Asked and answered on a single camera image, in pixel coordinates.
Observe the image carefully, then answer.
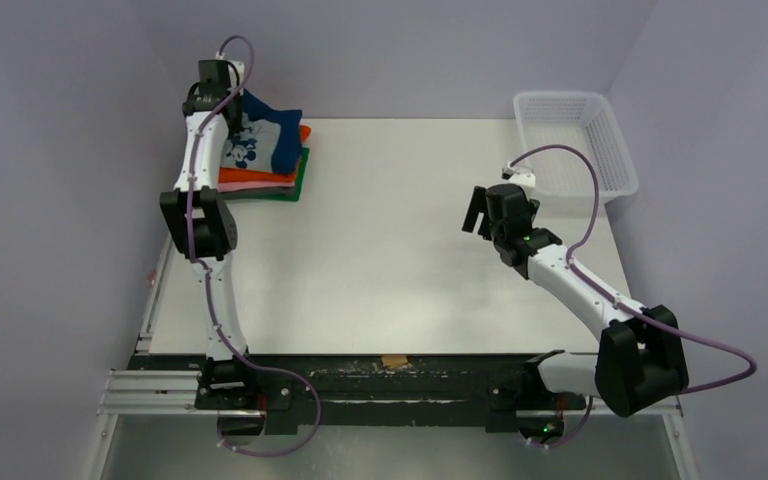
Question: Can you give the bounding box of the brown tape piece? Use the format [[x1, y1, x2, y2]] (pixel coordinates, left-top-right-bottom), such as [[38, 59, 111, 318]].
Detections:
[[381, 354, 410, 370]]

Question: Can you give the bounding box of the green folded t-shirt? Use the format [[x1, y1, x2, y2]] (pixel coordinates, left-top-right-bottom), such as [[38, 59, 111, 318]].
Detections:
[[239, 147, 310, 202]]

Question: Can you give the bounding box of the orange folded t-shirt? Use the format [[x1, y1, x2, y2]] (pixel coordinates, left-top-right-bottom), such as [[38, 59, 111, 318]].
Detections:
[[219, 124, 312, 184]]

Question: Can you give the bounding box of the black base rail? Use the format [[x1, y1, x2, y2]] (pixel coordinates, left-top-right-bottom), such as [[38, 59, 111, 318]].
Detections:
[[126, 352, 645, 437]]

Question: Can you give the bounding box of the navy blue t-shirt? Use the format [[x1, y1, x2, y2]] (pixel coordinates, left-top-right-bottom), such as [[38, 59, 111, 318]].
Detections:
[[221, 90, 303, 175]]

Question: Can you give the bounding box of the white plastic basket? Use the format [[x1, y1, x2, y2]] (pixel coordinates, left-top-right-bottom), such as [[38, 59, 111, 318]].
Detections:
[[513, 91, 639, 211]]

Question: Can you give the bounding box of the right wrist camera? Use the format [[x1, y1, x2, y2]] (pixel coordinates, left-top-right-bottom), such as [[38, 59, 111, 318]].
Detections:
[[502, 166, 536, 189]]

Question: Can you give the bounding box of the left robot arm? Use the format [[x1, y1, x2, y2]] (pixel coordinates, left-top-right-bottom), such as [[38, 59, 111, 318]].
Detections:
[[159, 57, 258, 410]]

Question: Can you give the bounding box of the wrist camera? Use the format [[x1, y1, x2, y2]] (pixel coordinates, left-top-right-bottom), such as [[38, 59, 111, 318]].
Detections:
[[224, 59, 246, 88], [502, 166, 536, 189]]

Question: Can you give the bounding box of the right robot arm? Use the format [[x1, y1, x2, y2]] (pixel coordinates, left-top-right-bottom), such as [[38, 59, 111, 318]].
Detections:
[[462, 183, 689, 418]]

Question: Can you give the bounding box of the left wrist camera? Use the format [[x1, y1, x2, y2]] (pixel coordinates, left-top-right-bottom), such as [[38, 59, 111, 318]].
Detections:
[[224, 59, 246, 88]]

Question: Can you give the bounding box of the aluminium table frame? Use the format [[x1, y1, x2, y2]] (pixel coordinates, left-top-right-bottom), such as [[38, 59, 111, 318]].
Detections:
[[90, 119, 698, 479]]

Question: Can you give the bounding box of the pink folded t-shirt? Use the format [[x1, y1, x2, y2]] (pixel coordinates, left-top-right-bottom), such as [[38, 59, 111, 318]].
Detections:
[[218, 181, 296, 192]]

